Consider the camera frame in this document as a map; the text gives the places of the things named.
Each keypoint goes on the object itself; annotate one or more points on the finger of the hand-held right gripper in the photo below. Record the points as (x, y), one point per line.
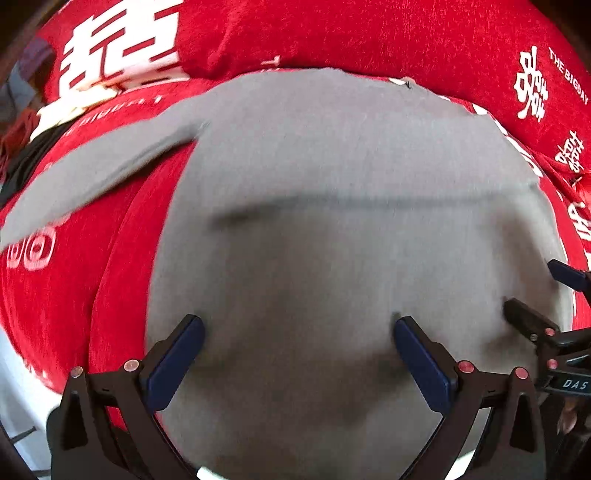
(526, 318)
(570, 277)

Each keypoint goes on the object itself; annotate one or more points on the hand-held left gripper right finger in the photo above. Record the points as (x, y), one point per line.
(425, 369)

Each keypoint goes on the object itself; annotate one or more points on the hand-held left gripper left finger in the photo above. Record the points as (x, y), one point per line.
(178, 357)

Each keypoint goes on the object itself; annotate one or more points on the grey long-sleeved shirt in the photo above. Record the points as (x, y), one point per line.
(323, 230)

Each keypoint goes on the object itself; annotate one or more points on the person's right hand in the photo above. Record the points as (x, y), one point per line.
(567, 415)

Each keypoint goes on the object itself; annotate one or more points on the red printed sofa cover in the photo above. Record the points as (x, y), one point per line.
(69, 300)

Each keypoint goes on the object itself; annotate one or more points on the black cloth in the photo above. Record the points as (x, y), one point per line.
(27, 159)

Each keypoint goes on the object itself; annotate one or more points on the cream cloth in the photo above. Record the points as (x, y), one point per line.
(69, 108)

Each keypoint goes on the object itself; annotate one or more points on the grey-blue cloth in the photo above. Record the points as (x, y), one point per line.
(21, 87)

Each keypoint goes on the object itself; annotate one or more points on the red printed back cushion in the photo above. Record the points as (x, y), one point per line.
(369, 37)

